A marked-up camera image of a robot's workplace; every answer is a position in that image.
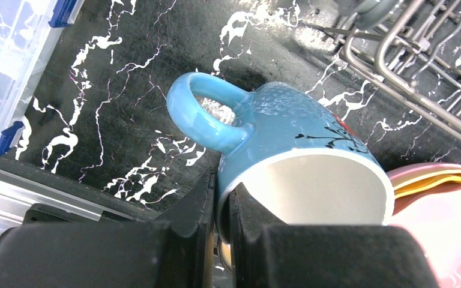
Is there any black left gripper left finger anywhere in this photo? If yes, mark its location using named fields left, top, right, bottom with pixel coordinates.
left=0, top=171, right=215, bottom=287

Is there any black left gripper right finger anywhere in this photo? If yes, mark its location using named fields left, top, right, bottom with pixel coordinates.
left=229, top=184, right=438, bottom=287

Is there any blue ceramic mug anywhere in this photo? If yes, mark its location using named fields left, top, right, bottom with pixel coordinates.
left=167, top=72, right=394, bottom=243

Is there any yellow plate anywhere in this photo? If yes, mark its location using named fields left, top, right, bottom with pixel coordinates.
left=395, top=174, right=461, bottom=199

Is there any pink polka dot plate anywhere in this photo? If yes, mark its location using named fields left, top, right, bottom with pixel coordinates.
left=387, top=163, right=461, bottom=287

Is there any clear plastic storage box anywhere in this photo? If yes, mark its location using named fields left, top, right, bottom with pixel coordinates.
left=0, top=0, right=83, bottom=157

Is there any metal wire dish rack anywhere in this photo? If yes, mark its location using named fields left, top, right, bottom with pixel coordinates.
left=321, top=1, right=461, bottom=142

